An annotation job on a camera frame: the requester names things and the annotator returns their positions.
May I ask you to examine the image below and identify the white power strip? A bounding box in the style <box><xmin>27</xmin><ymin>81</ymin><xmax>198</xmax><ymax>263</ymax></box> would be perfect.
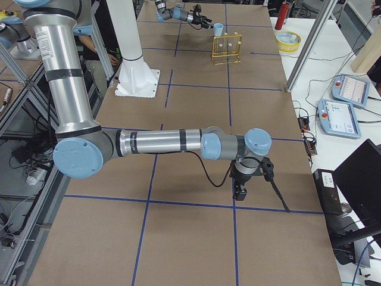
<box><xmin>26</xmin><ymin>167</ymin><xmax>46</xmax><ymax>185</ymax></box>

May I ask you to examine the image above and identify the orange black connector block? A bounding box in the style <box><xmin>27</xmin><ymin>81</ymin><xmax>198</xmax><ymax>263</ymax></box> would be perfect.
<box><xmin>297</xmin><ymin>117</ymin><xmax>310</xmax><ymax>132</ymax></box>

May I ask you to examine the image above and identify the light blue plastic cup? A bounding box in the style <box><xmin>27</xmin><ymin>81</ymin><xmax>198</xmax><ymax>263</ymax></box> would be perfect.
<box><xmin>213</xmin><ymin>23</ymin><xmax>224</xmax><ymax>37</ymax></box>

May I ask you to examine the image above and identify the gold wire cup holder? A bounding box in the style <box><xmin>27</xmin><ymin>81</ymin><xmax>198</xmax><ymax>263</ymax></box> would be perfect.
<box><xmin>211</xmin><ymin>32</ymin><xmax>242</xmax><ymax>66</ymax></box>

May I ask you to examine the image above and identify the upper teach pendant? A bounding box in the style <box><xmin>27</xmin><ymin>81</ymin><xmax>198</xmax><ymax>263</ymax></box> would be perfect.
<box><xmin>331</xmin><ymin>75</ymin><xmax>370</xmax><ymax>108</ymax></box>

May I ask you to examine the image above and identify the wooden board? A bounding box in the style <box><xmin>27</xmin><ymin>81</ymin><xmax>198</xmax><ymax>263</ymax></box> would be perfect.
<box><xmin>351</xmin><ymin>25</ymin><xmax>381</xmax><ymax>73</ymax></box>

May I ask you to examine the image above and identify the yellow tape roll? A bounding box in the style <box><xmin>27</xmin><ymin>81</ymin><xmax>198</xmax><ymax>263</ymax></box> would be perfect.
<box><xmin>275</xmin><ymin>31</ymin><xmax>302</xmax><ymax>52</ymax></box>

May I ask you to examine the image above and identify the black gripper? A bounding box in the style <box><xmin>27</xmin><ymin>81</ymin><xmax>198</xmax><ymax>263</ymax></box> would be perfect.
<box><xmin>191</xmin><ymin>8</ymin><xmax>214</xmax><ymax>29</ymax></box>
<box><xmin>232</xmin><ymin>176</ymin><xmax>248</xmax><ymax>200</ymax></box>

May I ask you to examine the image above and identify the seated person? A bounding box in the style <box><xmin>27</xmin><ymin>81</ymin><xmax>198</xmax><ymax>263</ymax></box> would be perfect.
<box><xmin>78</xmin><ymin>31</ymin><xmax>120</xmax><ymax>98</ymax></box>

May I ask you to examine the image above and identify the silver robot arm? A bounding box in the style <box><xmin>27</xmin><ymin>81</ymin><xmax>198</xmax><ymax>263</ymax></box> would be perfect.
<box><xmin>154</xmin><ymin>0</ymin><xmax>214</xmax><ymax>29</ymax></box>
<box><xmin>18</xmin><ymin>1</ymin><xmax>274</xmax><ymax>201</ymax></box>

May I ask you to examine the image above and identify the black monitor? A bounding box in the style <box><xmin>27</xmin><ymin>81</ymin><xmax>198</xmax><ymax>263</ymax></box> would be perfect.
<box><xmin>333</xmin><ymin>139</ymin><xmax>380</xmax><ymax>223</ymax></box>

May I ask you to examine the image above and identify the aluminium frame post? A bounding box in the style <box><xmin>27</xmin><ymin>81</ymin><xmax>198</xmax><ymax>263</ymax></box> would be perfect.
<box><xmin>285</xmin><ymin>0</ymin><xmax>337</xmax><ymax>93</ymax></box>

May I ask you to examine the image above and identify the black computer box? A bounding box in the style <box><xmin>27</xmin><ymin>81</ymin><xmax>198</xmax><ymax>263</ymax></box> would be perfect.
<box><xmin>313</xmin><ymin>169</ymin><xmax>343</xmax><ymax>216</ymax></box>

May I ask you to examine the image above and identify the lower teach pendant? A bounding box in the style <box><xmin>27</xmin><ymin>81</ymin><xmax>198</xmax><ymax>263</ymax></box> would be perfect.
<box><xmin>317</xmin><ymin>99</ymin><xmax>361</xmax><ymax>139</ymax></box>

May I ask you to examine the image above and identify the red bottle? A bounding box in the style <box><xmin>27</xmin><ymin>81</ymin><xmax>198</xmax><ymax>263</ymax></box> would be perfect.
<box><xmin>274</xmin><ymin>1</ymin><xmax>291</xmax><ymax>30</ymax></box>

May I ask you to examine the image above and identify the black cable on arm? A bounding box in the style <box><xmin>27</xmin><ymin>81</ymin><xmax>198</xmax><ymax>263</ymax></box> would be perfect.
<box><xmin>157</xmin><ymin>150</ymin><xmax>235</xmax><ymax>188</ymax></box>

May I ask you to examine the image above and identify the teach pendant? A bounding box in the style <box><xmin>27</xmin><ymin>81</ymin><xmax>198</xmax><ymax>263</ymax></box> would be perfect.
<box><xmin>331</xmin><ymin>75</ymin><xmax>370</xmax><ymax>108</ymax></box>
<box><xmin>317</xmin><ymin>99</ymin><xmax>361</xmax><ymax>139</ymax></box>

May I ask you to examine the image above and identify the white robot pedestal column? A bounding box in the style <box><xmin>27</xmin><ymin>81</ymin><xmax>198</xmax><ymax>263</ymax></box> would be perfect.
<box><xmin>107</xmin><ymin>0</ymin><xmax>160</xmax><ymax>98</ymax></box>

